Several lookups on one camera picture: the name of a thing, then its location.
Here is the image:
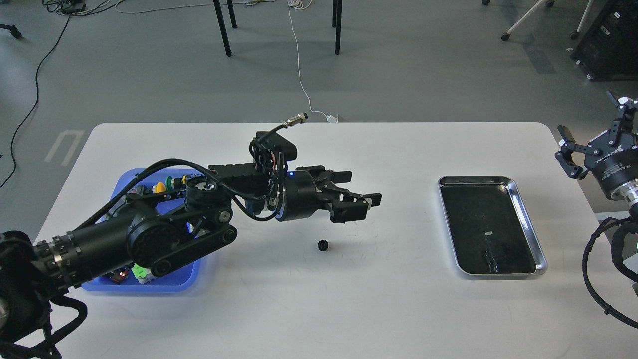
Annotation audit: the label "red emergency stop button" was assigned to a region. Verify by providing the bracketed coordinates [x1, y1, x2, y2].
[103, 267, 130, 285]

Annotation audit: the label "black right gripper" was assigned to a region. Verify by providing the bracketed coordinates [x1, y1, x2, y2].
[555, 90, 637, 200]

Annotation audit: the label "black floor cable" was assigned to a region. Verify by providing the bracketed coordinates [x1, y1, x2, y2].
[0, 0, 116, 189]

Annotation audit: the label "white rolling stand base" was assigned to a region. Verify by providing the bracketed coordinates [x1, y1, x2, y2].
[482, 0, 595, 42]

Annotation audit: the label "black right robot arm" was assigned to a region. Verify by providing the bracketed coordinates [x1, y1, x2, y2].
[555, 90, 638, 329]

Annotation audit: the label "yellow push button switch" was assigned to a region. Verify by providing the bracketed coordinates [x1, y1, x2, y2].
[129, 182, 168, 195]

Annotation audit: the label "green push button switch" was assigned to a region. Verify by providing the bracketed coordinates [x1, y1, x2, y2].
[164, 174, 200, 191]

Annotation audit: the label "white power cable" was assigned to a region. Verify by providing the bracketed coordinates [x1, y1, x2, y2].
[288, 0, 339, 123]

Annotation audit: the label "black table legs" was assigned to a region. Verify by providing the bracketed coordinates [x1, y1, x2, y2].
[213, 0, 344, 57]

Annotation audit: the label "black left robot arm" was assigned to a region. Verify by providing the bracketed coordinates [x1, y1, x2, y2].
[0, 114, 382, 359]

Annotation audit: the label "silver green selector switch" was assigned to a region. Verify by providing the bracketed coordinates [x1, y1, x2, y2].
[131, 264, 155, 285]

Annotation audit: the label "black equipment case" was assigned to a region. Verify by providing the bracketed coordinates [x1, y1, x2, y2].
[571, 0, 638, 81]

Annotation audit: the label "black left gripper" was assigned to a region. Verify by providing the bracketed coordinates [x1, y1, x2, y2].
[276, 166, 382, 223]

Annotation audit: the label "silver metal tray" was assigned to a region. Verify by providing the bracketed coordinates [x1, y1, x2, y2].
[438, 176, 547, 279]

